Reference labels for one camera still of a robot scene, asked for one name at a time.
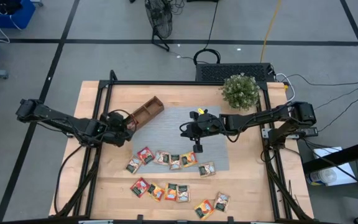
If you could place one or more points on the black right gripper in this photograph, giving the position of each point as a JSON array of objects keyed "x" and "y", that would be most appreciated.
[{"x": 207, "y": 126}]

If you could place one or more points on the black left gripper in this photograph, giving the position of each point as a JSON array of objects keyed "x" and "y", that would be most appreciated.
[{"x": 117, "y": 130}]

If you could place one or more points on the wooden three-compartment tea box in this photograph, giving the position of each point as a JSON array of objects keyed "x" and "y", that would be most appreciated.
[{"x": 149, "y": 110}]

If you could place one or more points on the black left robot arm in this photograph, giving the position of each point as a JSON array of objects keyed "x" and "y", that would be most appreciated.
[{"x": 57, "y": 119}]

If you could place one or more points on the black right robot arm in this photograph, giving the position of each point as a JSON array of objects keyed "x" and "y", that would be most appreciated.
[{"x": 259, "y": 118}]

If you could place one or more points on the beige vanilla cinnamon tea packet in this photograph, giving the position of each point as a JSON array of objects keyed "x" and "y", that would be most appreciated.
[{"x": 175, "y": 161}]

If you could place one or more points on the grey woven placemat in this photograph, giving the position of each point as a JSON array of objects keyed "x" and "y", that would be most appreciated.
[{"x": 166, "y": 133}]

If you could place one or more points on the small yellow tag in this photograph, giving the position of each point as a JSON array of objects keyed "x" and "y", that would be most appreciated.
[{"x": 200, "y": 110}]

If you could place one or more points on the small green potted plant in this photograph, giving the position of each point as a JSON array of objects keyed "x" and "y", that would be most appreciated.
[{"x": 240, "y": 92}]

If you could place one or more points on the black computer case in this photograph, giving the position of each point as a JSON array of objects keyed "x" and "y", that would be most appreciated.
[{"x": 228, "y": 72}]

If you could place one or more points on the black floor fan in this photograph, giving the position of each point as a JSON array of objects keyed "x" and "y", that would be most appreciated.
[{"x": 160, "y": 18}]

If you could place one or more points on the black power adapter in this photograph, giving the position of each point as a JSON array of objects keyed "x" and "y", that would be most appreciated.
[{"x": 308, "y": 132}]

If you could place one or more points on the white cylindrical container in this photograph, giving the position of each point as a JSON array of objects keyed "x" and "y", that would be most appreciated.
[{"x": 322, "y": 177}]

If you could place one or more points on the large blue plastic bin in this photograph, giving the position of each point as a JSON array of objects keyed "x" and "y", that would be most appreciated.
[{"x": 23, "y": 15}]

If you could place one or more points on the black desk frame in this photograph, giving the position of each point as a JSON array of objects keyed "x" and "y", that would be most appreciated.
[{"x": 337, "y": 157}]

